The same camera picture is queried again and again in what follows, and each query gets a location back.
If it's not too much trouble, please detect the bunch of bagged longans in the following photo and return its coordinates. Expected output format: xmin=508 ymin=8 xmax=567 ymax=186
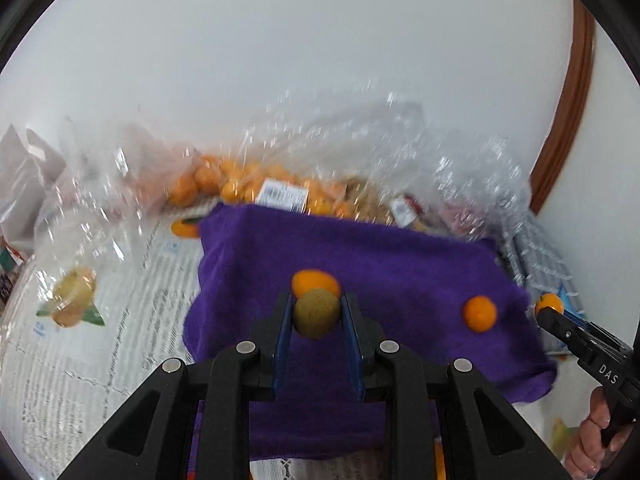
xmin=347 ymin=177 xmax=401 ymax=226

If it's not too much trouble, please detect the white plastic bag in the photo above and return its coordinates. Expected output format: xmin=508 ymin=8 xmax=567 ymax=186
xmin=0 ymin=124 xmax=67 ymax=256

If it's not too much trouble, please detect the white price label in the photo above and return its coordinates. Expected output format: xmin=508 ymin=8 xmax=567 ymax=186
xmin=256 ymin=178 xmax=310 ymax=213
xmin=390 ymin=197 xmax=417 ymax=228

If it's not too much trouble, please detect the purple towel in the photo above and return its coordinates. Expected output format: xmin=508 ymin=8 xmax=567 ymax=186
xmin=182 ymin=204 xmax=558 ymax=461

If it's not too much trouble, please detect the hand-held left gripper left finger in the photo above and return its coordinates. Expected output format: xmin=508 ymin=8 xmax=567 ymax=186
xmin=57 ymin=291 xmax=296 ymax=480

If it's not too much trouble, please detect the pile of bagged oranges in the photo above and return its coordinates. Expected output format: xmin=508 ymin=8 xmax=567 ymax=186
xmin=167 ymin=152 xmax=351 ymax=218

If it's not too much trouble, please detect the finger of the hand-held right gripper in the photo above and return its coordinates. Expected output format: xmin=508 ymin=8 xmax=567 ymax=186
xmin=536 ymin=306 xmax=593 ymax=358

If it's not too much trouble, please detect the person's right hand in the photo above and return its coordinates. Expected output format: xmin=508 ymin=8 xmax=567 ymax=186
xmin=565 ymin=387 xmax=614 ymax=479

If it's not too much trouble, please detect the grey checked cloth blue star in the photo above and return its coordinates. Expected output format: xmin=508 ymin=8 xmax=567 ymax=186
xmin=500 ymin=209 xmax=587 ymax=357

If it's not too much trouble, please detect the green-brown longan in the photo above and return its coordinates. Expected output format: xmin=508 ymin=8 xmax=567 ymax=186
xmin=293 ymin=288 xmax=342 ymax=339

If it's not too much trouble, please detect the fruit print tablecloth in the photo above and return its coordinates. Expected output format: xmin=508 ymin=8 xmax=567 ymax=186
xmin=0 ymin=199 xmax=583 ymax=480

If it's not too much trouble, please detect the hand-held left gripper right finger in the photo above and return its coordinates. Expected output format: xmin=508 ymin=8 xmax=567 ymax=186
xmin=341 ymin=293 xmax=571 ymax=480

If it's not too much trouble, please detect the clear plastic bag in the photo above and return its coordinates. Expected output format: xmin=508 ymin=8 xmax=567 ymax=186
xmin=35 ymin=120 xmax=201 ymax=321
xmin=235 ymin=80 xmax=451 ymax=226
xmin=390 ymin=125 xmax=533 ymax=241

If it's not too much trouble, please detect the small orange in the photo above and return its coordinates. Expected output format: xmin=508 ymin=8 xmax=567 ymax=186
xmin=462 ymin=295 xmax=498 ymax=333
xmin=534 ymin=293 xmax=565 ymax=317
xmin=291 ymin=269 xmax=342 ymax=298

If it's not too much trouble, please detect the brown wooden door frame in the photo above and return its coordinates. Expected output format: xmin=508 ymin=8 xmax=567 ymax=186
xmin=529 ymin=0 xmax=597 ymax=216

